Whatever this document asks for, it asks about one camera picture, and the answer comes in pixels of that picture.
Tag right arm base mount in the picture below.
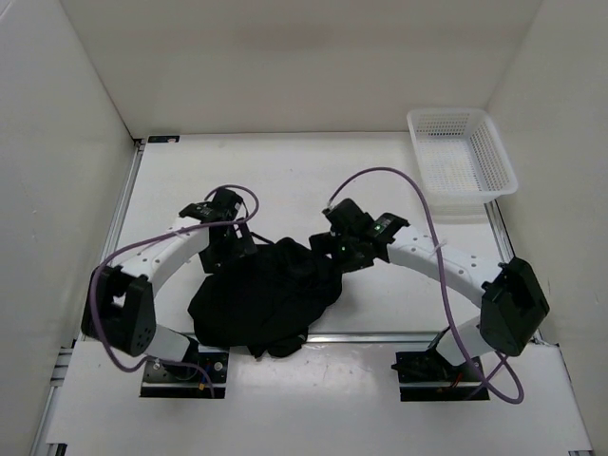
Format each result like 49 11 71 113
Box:
391 351 489 403

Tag aluminium frame rail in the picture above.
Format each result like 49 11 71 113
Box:
294 332 439 346

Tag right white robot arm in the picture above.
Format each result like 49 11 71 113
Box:
309 199 550 380

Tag white plastic basket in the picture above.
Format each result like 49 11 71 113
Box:
407 107 519 216

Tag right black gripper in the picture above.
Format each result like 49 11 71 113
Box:
311 229 375 279

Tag dark corner label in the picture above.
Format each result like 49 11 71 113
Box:
147 135 181 143

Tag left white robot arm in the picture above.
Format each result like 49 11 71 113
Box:
81 184 257 380

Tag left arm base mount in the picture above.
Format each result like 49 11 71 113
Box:
140 346 229 400

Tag black shorts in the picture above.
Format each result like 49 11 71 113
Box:
188 237 343 358

